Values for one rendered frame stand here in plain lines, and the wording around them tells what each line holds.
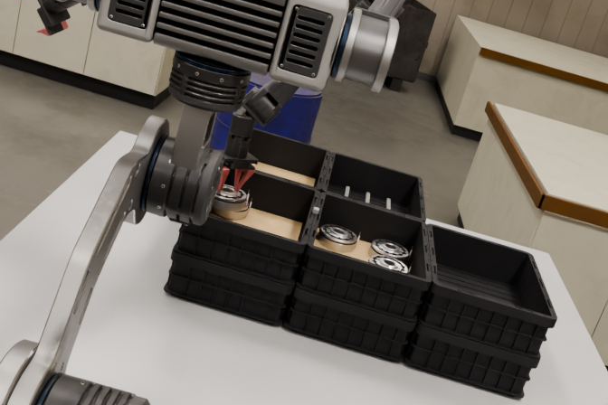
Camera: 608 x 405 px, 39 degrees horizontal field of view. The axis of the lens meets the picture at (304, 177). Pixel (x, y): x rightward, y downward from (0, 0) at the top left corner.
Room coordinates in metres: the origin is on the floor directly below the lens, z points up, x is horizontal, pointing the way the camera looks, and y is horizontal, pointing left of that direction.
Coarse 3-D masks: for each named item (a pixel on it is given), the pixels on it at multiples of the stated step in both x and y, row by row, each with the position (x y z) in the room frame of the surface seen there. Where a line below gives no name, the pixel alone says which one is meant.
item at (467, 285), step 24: (456, 240) 2.17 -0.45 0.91; (456, 264) 2.17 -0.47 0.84; (480, 264) 2.17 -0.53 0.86; (504, 264) 2.17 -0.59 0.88; (528, 264) 2.13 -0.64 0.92; (480, 288) 2.09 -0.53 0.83; (504, 288) 2.13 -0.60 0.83; (528, 288) 2.05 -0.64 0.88; (432, 312) 1.80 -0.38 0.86; (456, 312) 1.80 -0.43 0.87; (480, 312) 1.80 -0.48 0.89; (480, 336) 1.80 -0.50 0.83; (504, 336) 1.80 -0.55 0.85; (528, 336) 1.79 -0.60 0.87
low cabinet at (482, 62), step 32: (480, 32) 8.37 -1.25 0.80; (512, 32) 9.24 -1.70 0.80; (448, 64) 8.80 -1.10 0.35; (480, 64) 7.30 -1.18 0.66; (512, 64) 7.30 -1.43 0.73; (544, 64) 7.31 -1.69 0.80; (576, 64) 7.99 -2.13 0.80; (448, 96) 8.11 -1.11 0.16; (480, 96) 7.30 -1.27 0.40; (512, 96) 7.30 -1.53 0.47; (544, 96) 7.30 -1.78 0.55; (576, 96) 7.31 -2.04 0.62; (480, 128) 7.30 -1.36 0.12
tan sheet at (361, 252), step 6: (318, 228) 2.18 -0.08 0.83; (360, 240) 2.17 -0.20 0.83; (318, 246) 2.05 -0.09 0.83; (360, 246) 2.13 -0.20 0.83; (366, 246) 2.15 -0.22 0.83; (342, 252) 2.06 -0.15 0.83; (348, 252) 2.07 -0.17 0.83; (354, 252) 2.08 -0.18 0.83; (360, 252) 2.09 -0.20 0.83; (366, 252) 2.10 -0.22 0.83; (360, 258) 2.05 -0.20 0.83; (366, 258) 2.07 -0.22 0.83
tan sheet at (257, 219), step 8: (216, 216) 2.05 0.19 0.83; (248, 216) 2.11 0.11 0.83; (256, 216) 2.13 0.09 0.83; (264, 216) 2.15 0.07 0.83; (272, 216) 2.16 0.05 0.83; (248, 224) 2.06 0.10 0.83; (256, 224) 2.07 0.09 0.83; (264, 224) 2.09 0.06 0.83; (272, 224) 2.11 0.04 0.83; (280, 224) 2.12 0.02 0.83; (288, 224) 2.14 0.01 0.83; (296, 224) 2.15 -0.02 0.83; (272, 232) 2.05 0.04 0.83; (280, 232) 2.07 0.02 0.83; (288, 232) 2.08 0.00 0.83; (296, 232) 2.10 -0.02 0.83
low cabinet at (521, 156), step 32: (512, 128) 4.50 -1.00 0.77; (544, 128) 4.75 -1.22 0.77; (576, 128) 5.04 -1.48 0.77; (480, 160) 4.89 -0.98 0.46; (512, 160) 4.03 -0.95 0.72; (544, 160) 3.99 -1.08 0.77; (576, 160) 4.20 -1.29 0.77; (480, 192) 4.61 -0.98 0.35; (512, 192) 3.98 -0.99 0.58; (544, 192) 3.50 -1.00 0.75; (576, 192) 3.58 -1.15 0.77; (480, 224) 4.34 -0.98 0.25; (512, 224) 3.77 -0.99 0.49; (544, 224) 3.41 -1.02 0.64; (576, 224) 3.42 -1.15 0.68; (576, 256) 3.42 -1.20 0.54; (576, 288) 3.42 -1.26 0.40
